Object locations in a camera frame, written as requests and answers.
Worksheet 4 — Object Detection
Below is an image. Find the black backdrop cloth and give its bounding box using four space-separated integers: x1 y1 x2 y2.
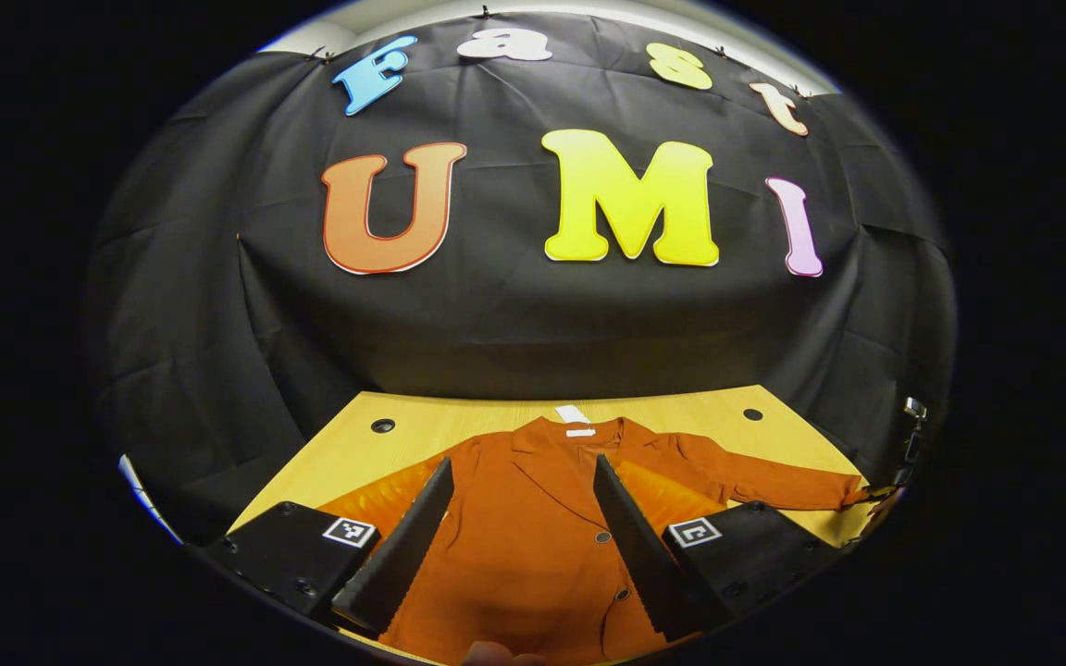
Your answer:
84 9 958 547

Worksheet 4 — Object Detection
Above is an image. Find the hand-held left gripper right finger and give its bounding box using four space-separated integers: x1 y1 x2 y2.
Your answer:
592 453 847 644

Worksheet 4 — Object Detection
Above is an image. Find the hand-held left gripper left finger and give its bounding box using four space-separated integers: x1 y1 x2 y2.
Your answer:
203 456 456 637

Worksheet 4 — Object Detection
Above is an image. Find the orange button jacket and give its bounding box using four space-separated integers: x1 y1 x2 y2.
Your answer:
380 416 872 666

